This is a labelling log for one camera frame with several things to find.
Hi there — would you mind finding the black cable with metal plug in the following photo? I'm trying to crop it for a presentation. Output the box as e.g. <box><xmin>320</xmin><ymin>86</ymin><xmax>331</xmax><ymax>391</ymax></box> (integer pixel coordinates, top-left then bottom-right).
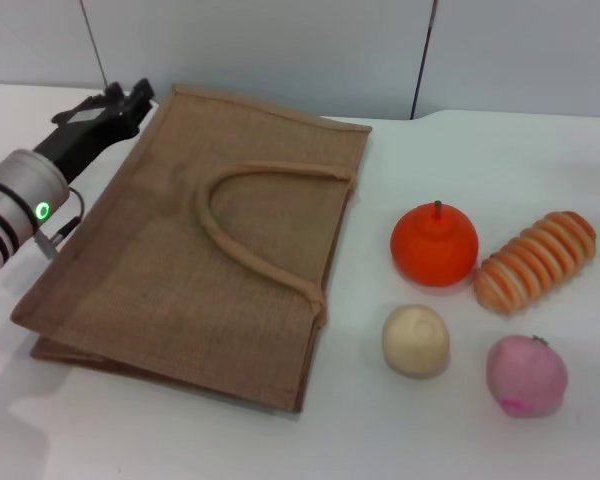
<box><xmin>32</xmin><ymin>185</ymin><xmax>87</xmax><ymax>261</ymax></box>

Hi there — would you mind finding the cream round toy bun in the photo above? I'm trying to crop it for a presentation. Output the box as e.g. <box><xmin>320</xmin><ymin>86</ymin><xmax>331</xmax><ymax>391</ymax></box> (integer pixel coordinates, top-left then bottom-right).
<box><xmin>381</xmin><ymin>304</ymin><xmax>451</xmax><ymax>380</ymax></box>

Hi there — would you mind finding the orange toy fruit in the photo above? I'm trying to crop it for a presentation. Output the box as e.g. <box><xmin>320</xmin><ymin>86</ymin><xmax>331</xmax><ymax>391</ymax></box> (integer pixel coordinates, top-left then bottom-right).
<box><xmin>389</xmin><ymin>200</ymin><xmax>480</xmax><ymax>288</ymax></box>

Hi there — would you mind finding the ridged toy bread loaf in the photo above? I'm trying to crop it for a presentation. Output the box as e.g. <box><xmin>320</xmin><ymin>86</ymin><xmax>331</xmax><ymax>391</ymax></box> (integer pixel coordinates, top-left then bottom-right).
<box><xmin>473</xmin><ymin>210</ymin><xmax>598</xmax><ymax>316</ymax></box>

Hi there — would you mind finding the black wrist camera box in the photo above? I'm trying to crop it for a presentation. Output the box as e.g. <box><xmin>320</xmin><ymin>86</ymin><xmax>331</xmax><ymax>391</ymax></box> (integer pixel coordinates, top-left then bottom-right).
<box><xmin>50</xmin><ymin>93</ymin><xmax>127</xmax><ymax>127</ymax></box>

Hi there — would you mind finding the pink toy peach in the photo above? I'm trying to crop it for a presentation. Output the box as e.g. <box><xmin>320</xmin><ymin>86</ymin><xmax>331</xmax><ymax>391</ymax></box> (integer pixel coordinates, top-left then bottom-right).
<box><xmin>485</xmin><ymin>334</ymin><xmax>569</xmax><ymax>419</ymax></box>

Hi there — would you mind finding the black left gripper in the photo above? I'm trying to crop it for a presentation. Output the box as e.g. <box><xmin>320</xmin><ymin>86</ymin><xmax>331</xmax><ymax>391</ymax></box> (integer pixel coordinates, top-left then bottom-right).
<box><xmin>31</xmin><ymin>77</ymin><xmax>156</xmax><ymax>186</ymax></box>

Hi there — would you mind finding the brown jute handbag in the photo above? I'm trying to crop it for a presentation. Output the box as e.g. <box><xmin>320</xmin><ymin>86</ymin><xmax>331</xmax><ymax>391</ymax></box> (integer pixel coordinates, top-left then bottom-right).
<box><xmin>9</xmin><ymin>83</ymin><xmax>374</xmax><ymax>415</ymax></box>

